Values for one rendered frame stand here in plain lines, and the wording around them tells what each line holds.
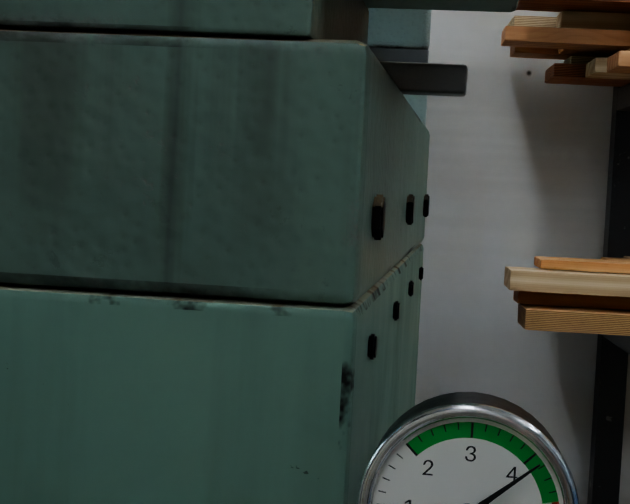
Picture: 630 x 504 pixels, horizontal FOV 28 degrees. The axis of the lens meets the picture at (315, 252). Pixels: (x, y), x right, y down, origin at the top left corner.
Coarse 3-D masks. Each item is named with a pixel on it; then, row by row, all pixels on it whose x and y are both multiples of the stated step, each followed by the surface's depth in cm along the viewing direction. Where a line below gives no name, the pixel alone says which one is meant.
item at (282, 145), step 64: (0, 64) 43; (64, 64) 43; (128, 64) 43; (192, 64) 42; (256, 64) 42; (320, 64) 42; (0, 128) 43; (64, 128) 43; (128, 128) 43; (192, 128) 43; (256, 128) 42; (320, 128) 42; (384, 128) 50; (0, 192) 44; (64, 192) 43; (128, 192) 43; (192, 192) 43; (256, 192) 42; (320, 192) 42; (384, 192) 52; (0, 256) 44; (64, 256) 43; (128, 256) 43; (192, 256) 43; (256, 256) 42; (320, 256) 42; (384, 256) 54
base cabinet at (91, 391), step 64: (0, 320) 44; (64, 320) 43; (128, 320) 43; (192, 320) 43; (256, 320) 43; (320, 320) 42; (384, 320) 57; (0, 384) 44; (64, 384) 44; (128, 384) 43; (192, 384) 43; (256, 384) 43; (320, 384) 42; (384, 384) 59; (0, 448) 44; (64, 448) 44; (128, 448) 43; (192, 448) 43; (256, 448) 43; (320, 448) 42
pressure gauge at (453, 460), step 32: (416, 416) 36; (448, 416) 35; (480, 416) 35; (512, 416) 35; (384, 448) 36; (416, 448) 36; (448, 448) 36; (480, 448) 36; (512, 448) 35; (544, 448) 35; (384, 480) 36; (416, 480) 36; (448, 480) 36; (480, 480) 36; (512, 480) 36; (544, 480) 35
